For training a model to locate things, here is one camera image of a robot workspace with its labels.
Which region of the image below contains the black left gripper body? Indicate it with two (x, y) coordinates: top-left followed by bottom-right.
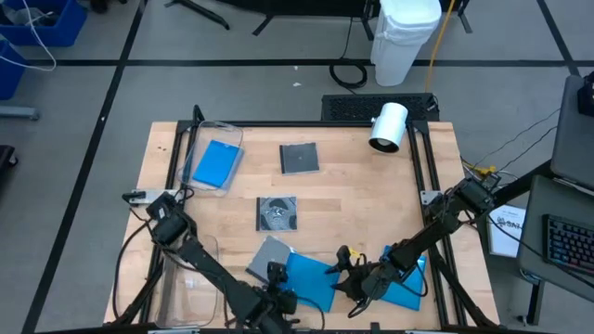
(257, 261), (299, 334)

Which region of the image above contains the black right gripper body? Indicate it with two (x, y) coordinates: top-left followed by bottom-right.
(334, 244), (400, 319)

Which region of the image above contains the blue jewel case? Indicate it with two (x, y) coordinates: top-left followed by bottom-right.
(278, 251), (342, 315)
(191, 139), (246, 190)
(378, 244), (428, 312)

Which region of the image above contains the grey CD jewel case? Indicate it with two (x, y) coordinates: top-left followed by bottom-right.
(244, 235), (296, 285)
(278, 142), (321, 176)

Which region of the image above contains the CD jewel case printed cover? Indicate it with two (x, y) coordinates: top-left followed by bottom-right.
(255, 196), (299, 233)

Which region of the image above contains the clear plastic bin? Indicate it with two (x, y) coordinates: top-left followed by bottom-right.
(175, 120), (246, 199)
(155, 234), (222, 329)

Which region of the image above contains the white printed paper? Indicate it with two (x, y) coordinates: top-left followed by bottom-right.
(486, 203), (528, 259)

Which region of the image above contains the white cylinder lamp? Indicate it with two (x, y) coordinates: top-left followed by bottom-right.
(368, 102), (409, 154)

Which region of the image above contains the yellow plug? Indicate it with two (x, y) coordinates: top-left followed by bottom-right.
(468, 161), (497, 176)

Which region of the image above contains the black perforated box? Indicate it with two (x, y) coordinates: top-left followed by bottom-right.
(320, 93), (440, 122)

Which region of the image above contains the grey desk top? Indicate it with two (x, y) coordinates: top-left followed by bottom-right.
(517, 174), (594, 302)

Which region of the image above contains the black desk leg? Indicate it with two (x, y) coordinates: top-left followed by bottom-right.
(526, 277), (547, 326)

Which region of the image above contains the black keyboard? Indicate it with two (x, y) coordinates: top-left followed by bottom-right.
(541, 212), (594, 278)

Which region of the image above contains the white trash bin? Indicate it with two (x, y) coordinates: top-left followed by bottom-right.
(369, 0), (443, 88)

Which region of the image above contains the grey flat panel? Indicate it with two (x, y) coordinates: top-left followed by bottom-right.
(549, 73), (594, 191)

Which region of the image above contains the black equipment stand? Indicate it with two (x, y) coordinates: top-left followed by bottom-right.
(164, 0), (473, 42)

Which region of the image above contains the black round device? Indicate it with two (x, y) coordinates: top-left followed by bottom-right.
(576, 71), (594, 117)

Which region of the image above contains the black floor object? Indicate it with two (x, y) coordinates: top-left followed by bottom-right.
(0, 144), (19, 180)

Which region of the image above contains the grey metal bar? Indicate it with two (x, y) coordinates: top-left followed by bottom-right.
(0, 105), (41, 122)

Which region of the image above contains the blue storage crate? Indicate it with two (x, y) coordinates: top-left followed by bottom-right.
(0, 0), (88, 47)
(0, 39), (29, 101)

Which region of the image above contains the black aluminium table frame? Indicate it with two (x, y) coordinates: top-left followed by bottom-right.
(104, 104), (500, 334)

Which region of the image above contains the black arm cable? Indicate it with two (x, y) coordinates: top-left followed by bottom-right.
(110, 217), (154, 321)

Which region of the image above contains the black coiled cable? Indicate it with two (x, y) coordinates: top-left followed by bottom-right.
(328, 18), (368, 90)

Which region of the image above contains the yellow cable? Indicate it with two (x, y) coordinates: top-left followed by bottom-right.
(424, 0), (458, 94)

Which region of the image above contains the white cable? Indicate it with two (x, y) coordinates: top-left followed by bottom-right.
(0, 0), (58, 73)

